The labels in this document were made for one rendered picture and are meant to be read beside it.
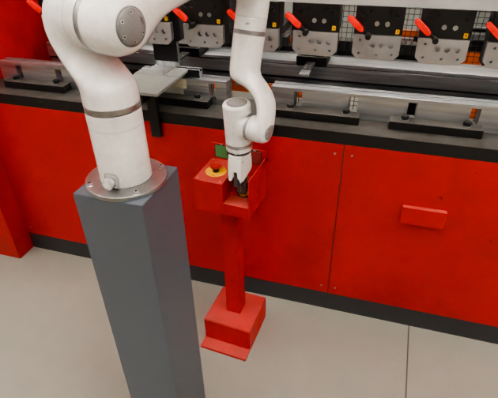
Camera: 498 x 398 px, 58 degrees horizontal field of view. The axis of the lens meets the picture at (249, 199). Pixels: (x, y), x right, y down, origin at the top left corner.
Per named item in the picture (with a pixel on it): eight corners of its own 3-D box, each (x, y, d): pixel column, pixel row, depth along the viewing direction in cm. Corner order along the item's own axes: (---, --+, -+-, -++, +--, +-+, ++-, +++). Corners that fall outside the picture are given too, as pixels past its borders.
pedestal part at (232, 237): (226, 309, 188) (220, 204, 158) (232, 300, 193) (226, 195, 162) (239, 313, 187) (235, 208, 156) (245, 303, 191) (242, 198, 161)
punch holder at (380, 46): (350, 58, 151) (356, 5, 141) (353, 50, 157) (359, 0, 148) (397, 61, 147) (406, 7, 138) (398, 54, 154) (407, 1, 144)
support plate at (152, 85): (110, 91, 158) (110, 89, 157) (145, 68, 178) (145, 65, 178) (157, 96, 153) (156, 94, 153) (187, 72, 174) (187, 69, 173)
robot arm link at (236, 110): (259, 138, 141) (235, 130, 145) (258, 99, 132) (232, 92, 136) (245, 151, 135) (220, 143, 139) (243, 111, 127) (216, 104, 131)
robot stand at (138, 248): (185, 444, 155) (141, 206, 98) (138, 428, 160) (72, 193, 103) (205, 397, 169) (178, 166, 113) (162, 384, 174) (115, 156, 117)
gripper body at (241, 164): (234, 136, 146) (236, 164, 153) (221, 152, 139) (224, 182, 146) (256, 140, 144) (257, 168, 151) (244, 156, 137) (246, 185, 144)
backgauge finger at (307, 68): (287, 77, 168) (288, 64, 166) (301, 57, 189) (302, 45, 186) (319, 80, 165) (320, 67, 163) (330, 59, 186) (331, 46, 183)
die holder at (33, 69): (5, 81, 201) (-2, 60, 196) (13, 77, 206) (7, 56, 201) (103, 92, 189) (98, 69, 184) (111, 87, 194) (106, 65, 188)
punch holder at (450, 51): (413, 62, 146) (424, 8, 136) (413, 54, 152) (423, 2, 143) (463, 66, 142) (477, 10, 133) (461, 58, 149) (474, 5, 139)
